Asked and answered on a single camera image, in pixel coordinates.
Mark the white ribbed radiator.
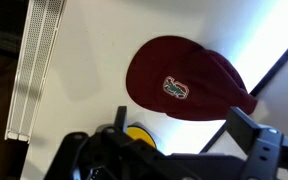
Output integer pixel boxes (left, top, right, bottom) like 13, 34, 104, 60
4, 0, 67, 145

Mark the black and yellow cap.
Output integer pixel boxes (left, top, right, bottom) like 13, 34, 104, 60
126, 122, 159, 150

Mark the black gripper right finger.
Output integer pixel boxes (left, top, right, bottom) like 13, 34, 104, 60
224, 107, 285, 180

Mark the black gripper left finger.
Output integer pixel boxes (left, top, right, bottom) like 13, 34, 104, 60
45, 105, 142, 180

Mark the black window frame strip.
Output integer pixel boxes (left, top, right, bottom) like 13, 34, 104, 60
199, 29, 288, 155

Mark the maroon cap with logo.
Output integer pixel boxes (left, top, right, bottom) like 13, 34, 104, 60
125, 35, 259, 122

